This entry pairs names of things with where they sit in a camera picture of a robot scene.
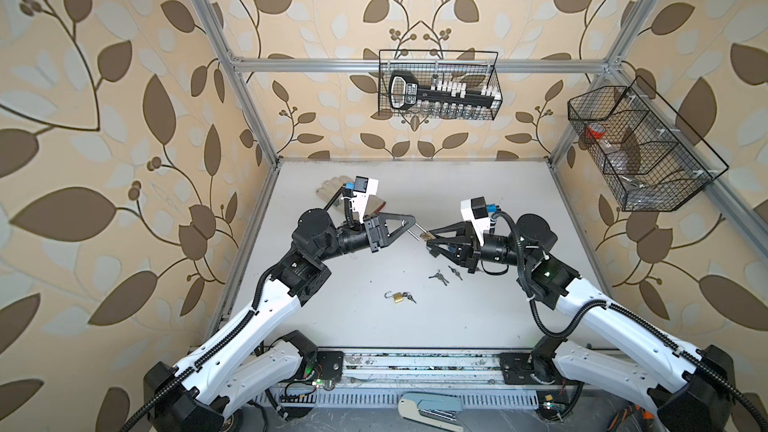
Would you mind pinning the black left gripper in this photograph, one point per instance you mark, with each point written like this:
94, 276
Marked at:
375, 232

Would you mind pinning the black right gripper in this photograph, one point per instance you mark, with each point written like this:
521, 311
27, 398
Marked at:
467, 252

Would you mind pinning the brass padlock long shackle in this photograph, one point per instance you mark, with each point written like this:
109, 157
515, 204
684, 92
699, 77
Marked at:
417, 231

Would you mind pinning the black padlock keys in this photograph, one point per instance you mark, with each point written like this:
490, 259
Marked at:
440, 277

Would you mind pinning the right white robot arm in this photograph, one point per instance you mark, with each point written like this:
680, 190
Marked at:
594, 339

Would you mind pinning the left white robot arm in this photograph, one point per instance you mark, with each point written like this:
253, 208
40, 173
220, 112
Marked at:
208, 386

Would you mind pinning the brass padlock with keys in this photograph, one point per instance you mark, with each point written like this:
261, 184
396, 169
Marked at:
398, 297

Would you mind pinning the white work glove red cuff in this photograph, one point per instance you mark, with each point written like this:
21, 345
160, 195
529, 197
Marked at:
329, 187

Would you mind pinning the black socket set holder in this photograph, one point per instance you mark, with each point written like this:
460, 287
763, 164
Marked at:
404, 92

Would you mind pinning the grey blue tool on floor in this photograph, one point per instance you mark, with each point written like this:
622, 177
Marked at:
433, 410

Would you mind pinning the red capped item in basket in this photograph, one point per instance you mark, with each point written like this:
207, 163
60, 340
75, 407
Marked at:
595, 131

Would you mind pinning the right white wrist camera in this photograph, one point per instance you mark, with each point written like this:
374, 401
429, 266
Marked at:
480, 215

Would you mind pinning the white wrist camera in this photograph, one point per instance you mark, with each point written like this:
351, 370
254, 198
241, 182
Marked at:
362, 196
480, 215

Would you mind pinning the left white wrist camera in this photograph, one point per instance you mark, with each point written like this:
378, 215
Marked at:
362, 196

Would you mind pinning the black wire basket back wall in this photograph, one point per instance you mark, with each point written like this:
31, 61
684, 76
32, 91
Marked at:
475, 68

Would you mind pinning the black wire basket wall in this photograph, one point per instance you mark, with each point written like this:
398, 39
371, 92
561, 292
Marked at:
653, 158
475, 68

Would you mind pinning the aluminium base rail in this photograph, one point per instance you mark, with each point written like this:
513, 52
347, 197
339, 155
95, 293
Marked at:
483, 379

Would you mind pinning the black wire basket right wall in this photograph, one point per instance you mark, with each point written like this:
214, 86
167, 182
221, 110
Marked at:
653, 158

